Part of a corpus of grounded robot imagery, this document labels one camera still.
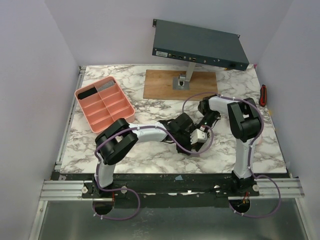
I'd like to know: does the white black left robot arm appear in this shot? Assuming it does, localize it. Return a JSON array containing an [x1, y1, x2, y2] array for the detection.
[[93, 113, 208, 198]]

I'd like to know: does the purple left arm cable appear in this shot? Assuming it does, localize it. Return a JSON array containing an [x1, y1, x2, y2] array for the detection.
[[92, 124, 215, 221]]

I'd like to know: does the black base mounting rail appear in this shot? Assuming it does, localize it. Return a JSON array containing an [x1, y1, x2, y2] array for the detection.
[[62, 173, 260, 209]]

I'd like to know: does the red black utility knife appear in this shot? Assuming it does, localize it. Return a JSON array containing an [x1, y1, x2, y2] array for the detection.
[[258, 84, 267, 107]]

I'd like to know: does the blue-grey rack network device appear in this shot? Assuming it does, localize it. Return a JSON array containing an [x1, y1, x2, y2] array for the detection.
[[152, 19, 249, 71]]

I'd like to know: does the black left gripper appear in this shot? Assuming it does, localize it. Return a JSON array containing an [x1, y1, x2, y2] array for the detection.
[[173, 131, 197, 156]]

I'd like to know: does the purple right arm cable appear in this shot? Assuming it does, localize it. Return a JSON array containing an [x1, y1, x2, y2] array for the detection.
[[182, 91, 282, 218]]

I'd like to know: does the pink compartment organizer tray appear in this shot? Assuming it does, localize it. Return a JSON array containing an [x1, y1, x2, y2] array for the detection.
[[74, 76, 135, 134]]

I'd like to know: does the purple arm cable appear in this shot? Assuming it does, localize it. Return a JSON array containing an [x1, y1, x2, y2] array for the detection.
[[92, 124, 215, 221], [182, 91, 282, 218]]

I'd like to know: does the wooden base board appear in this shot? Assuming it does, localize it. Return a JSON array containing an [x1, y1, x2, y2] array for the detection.
[[143, 69, 218, 101]]

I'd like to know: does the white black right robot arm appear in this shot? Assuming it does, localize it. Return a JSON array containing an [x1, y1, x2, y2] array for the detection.
[[198, 94, 264, 196]]

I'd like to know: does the metal support stand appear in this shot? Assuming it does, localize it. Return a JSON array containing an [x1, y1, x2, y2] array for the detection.
[[172, 62, 196, 91]]

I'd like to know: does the grey striped item in tray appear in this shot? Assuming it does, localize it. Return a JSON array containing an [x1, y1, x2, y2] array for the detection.
[[97, 80, 116, 92]]

